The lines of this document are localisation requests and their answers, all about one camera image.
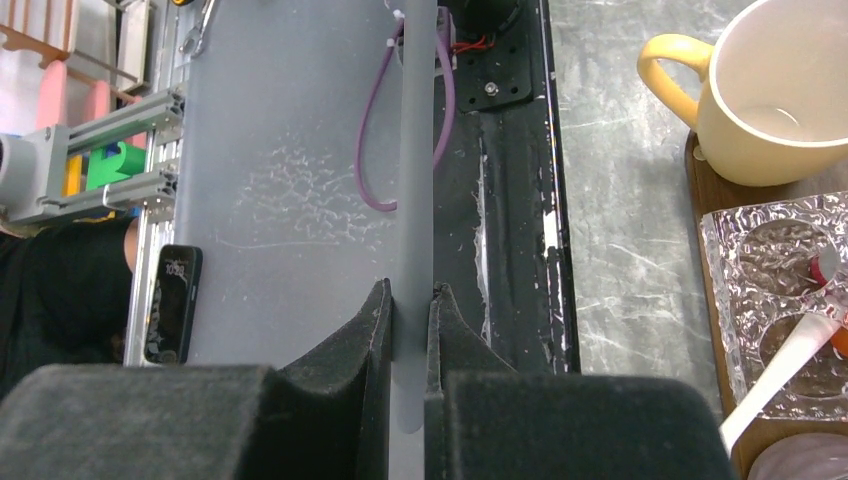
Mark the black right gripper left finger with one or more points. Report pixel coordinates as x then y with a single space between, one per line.
323 416

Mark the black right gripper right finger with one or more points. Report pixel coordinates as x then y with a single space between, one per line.
484 420

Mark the yellow ceramic mug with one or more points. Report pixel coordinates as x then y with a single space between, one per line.
768 100

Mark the aluminium extrusion frame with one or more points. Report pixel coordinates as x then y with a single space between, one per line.
59 174

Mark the brown oval wooden tray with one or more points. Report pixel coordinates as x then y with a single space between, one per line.
709 192

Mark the mauve ceramic mug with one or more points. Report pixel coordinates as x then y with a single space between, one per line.
803 456

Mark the black smartphone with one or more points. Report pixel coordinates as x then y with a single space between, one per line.
172 310

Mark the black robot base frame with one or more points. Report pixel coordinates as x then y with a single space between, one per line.
501 229

